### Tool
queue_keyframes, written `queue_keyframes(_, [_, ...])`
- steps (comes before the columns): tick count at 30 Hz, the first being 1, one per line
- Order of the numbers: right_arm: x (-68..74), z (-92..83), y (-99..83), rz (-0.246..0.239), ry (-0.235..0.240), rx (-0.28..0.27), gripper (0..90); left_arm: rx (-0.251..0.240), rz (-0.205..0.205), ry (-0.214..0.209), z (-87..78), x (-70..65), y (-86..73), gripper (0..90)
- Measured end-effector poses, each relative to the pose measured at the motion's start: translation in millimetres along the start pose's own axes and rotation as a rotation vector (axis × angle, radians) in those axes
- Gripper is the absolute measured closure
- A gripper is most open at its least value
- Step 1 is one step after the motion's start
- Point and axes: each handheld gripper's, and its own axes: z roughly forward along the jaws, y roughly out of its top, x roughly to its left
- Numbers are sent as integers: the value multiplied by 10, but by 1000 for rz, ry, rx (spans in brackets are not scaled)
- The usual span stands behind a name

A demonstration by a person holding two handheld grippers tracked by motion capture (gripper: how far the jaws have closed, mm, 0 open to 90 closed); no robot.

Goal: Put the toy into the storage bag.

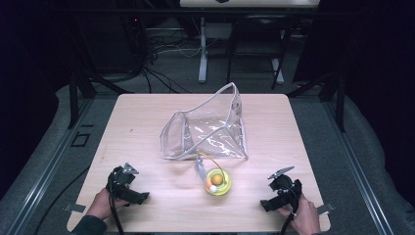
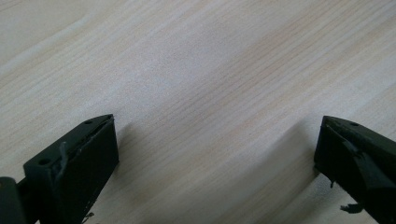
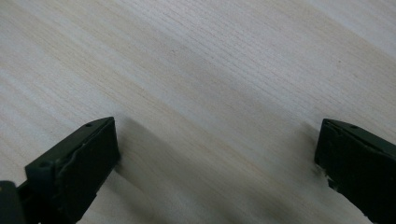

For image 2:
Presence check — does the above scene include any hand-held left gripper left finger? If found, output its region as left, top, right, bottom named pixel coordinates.
left=22, top=113, right=120, bottom=224

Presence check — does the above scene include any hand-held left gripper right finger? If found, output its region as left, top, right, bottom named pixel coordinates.
left=313, top=115, right=396, bottom=224

